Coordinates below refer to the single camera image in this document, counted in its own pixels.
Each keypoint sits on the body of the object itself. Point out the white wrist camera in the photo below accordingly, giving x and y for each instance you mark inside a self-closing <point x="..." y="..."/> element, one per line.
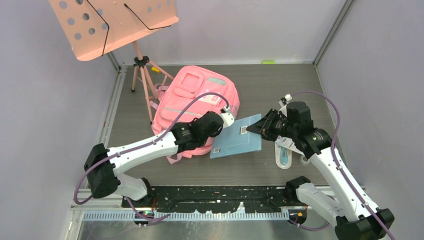
<point x="227" y="116"/>
<point x="283" y="102"/>

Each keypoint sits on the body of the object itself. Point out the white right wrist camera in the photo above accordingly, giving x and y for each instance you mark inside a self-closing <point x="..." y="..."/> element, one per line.
<point x="283" y="102"/>

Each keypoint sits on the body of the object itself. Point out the green tape strip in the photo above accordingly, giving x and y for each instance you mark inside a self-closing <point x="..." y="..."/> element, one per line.
<point x="268" y="62"/>

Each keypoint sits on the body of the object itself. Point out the white packaged toothbrush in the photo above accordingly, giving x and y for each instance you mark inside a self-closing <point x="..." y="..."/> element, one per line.
<point x="288" y="143"/>

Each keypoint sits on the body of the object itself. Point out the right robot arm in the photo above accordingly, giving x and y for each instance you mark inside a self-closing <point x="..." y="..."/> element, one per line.
<point x="352" y="214"/>

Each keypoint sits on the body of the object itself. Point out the pink music stand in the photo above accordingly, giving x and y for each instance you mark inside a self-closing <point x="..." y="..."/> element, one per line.
<point x="97" y="27"/>

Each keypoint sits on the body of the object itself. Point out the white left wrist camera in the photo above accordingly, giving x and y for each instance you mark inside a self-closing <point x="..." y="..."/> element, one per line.
<point x="227" y="116"/>

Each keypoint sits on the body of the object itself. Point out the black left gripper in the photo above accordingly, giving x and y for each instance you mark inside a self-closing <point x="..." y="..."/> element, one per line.
<point x="197" y="120"/>

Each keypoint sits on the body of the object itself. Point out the clear tape roll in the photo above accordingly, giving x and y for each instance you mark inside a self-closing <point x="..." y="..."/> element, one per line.
<point x="303" y="160"/>

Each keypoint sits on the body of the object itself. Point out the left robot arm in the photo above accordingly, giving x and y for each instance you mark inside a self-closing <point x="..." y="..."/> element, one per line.
<point x="105" y="168"/>

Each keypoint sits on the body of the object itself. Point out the light blue thin notebook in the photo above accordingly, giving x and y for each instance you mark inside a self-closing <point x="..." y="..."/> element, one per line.
<point x="235" y="139"/>

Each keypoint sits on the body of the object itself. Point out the blue correction tape pack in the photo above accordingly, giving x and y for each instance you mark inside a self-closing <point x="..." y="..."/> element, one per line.
<point x="283" y="156"/>

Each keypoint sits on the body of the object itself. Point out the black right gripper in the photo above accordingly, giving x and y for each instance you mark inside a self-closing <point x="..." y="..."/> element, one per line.
<point x="264" y="125"/>

